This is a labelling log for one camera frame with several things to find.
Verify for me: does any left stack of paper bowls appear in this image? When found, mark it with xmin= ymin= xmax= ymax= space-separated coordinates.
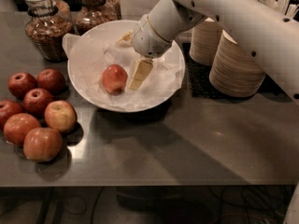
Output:
xmin=189 ymin=18 xmax=222 ymax=66

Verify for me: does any right stack of paper bowls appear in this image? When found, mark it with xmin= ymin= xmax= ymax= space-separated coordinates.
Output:
xmin=209 ymin=31 xmax=265 ymax=98

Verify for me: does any dark red apple middle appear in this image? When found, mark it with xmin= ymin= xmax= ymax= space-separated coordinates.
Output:
xmin=22 ymin=88 xmax=54 ymax=118

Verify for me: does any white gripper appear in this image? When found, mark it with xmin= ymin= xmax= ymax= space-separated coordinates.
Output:
xmin=117 ymin=15 xmax=172 ymax=91

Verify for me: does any white bowl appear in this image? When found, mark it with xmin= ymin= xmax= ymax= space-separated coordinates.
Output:
xmin=66 ymin=19 xmax=186 ymax=113

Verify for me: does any black rubber mat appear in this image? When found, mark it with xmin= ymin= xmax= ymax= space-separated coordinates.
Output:
xmin=182 ymin=43 xmax=292 ymax=103

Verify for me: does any white paper liner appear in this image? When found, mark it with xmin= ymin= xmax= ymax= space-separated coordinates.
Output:
xmin=62 ymin=33 xmax=185 ymax=112

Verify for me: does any stack of paper bowls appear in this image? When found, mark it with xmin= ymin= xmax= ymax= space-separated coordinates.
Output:
xmin=189 ymin=18 xmax=222 ymax=66
xmin=209 ymin=31 xmax=265 ymax=98

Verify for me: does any white box behind bowl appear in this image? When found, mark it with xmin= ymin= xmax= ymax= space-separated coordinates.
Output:
xmin=118 ymin=0 xmax=194 ymax=35

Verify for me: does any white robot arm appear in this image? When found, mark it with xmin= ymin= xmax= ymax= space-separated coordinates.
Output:
xmin=130 ymin=0 xmax=299 ymax=102

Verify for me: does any dark red apple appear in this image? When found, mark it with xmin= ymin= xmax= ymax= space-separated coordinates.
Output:
xmin=7 ymin=72 xmax=37 ymax=100
xmin=36 ymin=68 xmax=66 ymax=94
xmin=22 ymin=88 xmax=54 ymax=118

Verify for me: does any dark red apple back right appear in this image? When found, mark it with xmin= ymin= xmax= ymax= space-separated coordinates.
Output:
xmin=36 ymin=68 xmax=66 ymax=94

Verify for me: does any glass jar of granola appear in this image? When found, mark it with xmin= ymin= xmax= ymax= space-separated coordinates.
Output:
xmin=74 ymin=0 xmax=117 ymax=35
xmin=24 ymin=0 xmax=75 ymax=63

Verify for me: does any yellow red apple right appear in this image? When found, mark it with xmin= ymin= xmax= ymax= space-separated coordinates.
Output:
xmin=44 ymin=100 xmax=78 ymax=133

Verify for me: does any dark red apple back left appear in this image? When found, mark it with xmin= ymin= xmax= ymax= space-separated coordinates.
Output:
xmin=7 ymin=72 xmax=37 ymax=100

